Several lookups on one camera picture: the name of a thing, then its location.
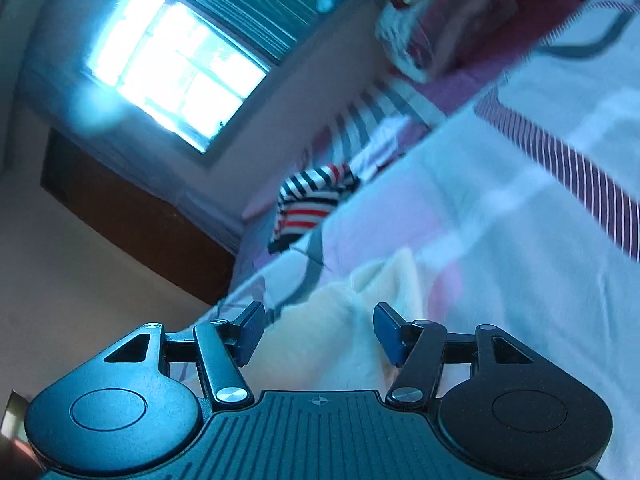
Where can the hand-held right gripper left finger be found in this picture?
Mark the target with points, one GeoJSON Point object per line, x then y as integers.
{"type": "Point", "coordinates": [250, 334]}

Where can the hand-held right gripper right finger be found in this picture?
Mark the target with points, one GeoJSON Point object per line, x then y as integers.
{"type": "Point", "coordinates": [388, 334]}

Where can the cream knitted sweater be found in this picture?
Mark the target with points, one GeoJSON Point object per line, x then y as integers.
{"type": "Point", "coordinates": [325, 330]}

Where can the striped knitted garment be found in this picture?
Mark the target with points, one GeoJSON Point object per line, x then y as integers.
{"type": "Point", "coordinates": [305, 205]}

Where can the dark wooden wardrobe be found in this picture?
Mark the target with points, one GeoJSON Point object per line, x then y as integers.
{"type": "Point", "coordinates": [140, 220]}

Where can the patterned bed sheet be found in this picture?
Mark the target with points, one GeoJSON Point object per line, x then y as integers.
{"type": "Point", "coordinates": [500, 210]}

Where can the white cloth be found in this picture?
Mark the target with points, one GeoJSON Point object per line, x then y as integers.
{"type": "Point", "coordinates": [382, 145]}

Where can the grey curtain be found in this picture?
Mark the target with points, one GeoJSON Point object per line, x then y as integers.
{"type": "Point", "coordinates": [125, 155]}

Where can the striped bed sheet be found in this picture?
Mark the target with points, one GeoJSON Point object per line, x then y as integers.
{"type": "Point", "coordinates": [370, 110]}

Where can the window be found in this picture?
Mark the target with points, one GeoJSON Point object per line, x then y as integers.
{"type": "Point", "coordinates": [175, 60]}

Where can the folded striped quilt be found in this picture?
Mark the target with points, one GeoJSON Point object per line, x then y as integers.
{"type": "Point", "coordinates": [450, 30]}

